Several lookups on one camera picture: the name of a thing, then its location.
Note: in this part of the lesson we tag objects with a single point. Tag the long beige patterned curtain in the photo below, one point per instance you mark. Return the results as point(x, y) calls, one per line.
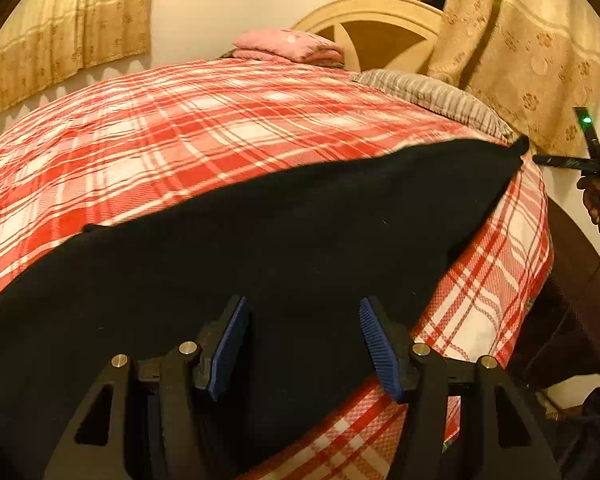
point(520, 35)

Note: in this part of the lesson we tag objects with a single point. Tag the cream wooden headboard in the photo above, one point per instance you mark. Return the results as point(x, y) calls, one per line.
point(370, 7)

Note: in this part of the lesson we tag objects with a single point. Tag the red plaid bed sheet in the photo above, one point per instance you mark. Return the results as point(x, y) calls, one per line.
point(180, 125)

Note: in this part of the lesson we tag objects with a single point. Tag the striped pillow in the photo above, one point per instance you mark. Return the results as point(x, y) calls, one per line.
point(430, 95)

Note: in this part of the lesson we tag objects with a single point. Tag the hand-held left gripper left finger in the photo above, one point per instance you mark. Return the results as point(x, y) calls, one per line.
point(227, 345)

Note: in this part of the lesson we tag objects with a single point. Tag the short beige window curtain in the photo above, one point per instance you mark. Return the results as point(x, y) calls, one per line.
point(70, 25)

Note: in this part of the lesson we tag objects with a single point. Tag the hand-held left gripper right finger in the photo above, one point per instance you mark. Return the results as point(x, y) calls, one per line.
point(380, 345)

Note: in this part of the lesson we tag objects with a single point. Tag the dark wooden bedside table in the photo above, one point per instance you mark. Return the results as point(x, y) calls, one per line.
point(580, 340)

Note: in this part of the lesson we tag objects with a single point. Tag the black pants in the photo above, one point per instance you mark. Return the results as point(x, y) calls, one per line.
point(280, 240)

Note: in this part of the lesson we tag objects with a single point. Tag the dark cloth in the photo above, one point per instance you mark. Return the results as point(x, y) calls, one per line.
point(595, 435)

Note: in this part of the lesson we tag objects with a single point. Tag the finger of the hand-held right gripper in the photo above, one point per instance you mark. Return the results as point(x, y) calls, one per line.
point(562, 161)

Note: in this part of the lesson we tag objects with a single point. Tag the person's right hand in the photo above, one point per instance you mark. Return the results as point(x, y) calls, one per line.
point(591, 197)

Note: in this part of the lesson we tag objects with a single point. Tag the pink folded pillow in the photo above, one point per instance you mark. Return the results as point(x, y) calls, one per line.
point(290, 45)

